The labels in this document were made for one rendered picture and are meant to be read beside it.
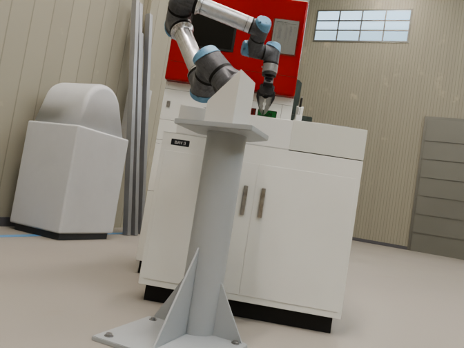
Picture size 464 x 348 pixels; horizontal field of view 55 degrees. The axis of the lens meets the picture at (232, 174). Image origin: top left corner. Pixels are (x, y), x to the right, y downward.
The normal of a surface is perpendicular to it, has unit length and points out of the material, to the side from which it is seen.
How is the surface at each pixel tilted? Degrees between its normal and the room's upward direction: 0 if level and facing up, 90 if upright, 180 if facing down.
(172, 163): 90
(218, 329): 90
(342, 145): 90
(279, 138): 90
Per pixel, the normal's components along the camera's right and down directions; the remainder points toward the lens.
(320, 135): -0.07, -0.07
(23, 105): 0.92, 0.13
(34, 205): -0.40, -0.11
